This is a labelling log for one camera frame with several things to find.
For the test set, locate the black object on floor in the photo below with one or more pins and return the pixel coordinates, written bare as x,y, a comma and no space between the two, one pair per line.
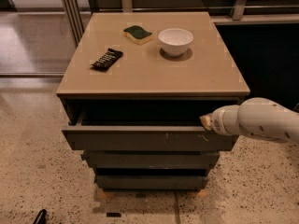
41,217

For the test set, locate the grey top drawer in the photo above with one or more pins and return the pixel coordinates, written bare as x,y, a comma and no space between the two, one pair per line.
145,138

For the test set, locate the metal railing frame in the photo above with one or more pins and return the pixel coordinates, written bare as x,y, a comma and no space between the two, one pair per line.
239,20

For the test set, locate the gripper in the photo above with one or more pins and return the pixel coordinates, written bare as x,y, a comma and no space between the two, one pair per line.
218,123

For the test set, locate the grey drawer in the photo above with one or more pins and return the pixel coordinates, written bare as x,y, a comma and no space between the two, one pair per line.
151,182
145,138
150,160

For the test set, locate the white ceramic bowl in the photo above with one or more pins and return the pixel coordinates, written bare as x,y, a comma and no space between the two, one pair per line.
175,41

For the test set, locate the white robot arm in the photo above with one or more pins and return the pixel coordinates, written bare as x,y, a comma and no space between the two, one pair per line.
256,118

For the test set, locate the green and yellow sponge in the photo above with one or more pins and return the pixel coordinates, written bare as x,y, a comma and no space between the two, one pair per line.
138,34

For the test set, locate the grey middle drawer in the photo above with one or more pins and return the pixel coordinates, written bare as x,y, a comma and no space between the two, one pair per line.
150,160

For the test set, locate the black snack bar wrapper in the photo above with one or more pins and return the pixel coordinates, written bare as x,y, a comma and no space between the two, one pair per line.
107,60

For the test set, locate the grey bottom drawer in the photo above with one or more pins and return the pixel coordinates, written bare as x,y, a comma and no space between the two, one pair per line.
151,182

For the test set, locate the grey drawer cabinet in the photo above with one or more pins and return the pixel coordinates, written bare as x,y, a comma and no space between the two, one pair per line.
146,86

